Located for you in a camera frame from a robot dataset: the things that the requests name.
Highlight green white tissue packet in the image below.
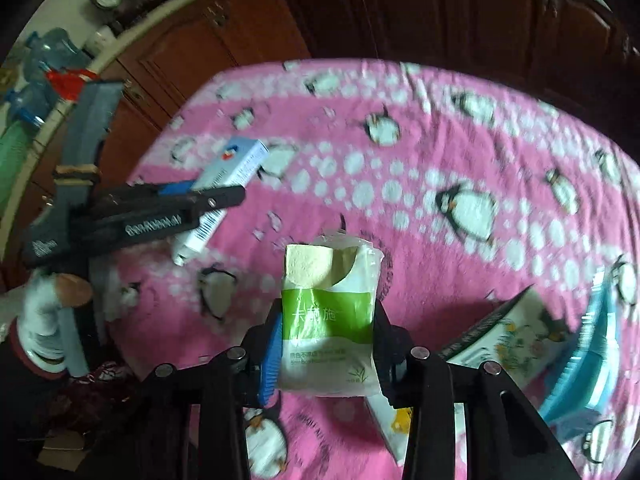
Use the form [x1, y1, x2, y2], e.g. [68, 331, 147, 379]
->
[276, 232, 385, 398]

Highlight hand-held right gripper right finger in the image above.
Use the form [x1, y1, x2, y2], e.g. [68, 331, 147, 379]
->
[372, 300, 583, 480]

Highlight green mesh bag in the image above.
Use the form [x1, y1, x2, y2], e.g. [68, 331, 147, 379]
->
[0, 120, 33, 206]

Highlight person's left hand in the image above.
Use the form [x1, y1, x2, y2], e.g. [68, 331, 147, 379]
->
[10, 267, 96, 378]

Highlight white patterned pot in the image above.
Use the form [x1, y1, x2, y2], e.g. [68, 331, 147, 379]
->
[82, 25, 118, 56]

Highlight white blue toothpaste box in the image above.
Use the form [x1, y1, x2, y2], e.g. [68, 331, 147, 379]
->
[172, 137, 271, 267]

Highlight brown wooden kitchen cabinets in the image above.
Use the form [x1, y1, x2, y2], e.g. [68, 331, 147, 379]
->
[0, 0, 640, 281]

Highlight light blue plastic packet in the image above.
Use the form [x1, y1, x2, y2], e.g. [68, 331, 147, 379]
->
[540, 265, 626, 441]

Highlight large blue water jug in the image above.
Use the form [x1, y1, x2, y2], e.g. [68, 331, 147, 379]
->
[22, 27, 93, 83]
[5, 82, 51, 126]

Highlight pink penguin printed blanket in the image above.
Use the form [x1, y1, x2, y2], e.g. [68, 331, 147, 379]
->
[87, 57, 640, 480]

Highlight person's left forearm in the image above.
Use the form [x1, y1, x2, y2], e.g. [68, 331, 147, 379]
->
[0, 320, 71, 461]

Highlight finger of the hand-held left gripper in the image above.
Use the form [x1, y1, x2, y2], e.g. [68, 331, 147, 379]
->
[150, 184, 247, 216]
[125, 180, 198, 201]

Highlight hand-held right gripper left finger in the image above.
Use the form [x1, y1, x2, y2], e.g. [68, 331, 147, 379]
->
[122, 300, 283, 480]

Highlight brown cardboard piece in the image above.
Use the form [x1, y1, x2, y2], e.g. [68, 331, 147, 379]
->
[37, 430, 88, 471]

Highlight dark red patterned bag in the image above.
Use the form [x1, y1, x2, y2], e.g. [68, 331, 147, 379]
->
[47, 357, 146, 436]

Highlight white yellow printed packet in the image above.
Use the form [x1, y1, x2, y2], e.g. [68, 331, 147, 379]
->
[365, 392, 416, 463]

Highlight red tassel ornament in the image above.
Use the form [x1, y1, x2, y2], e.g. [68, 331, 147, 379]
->
[44, 67, 98, 103]

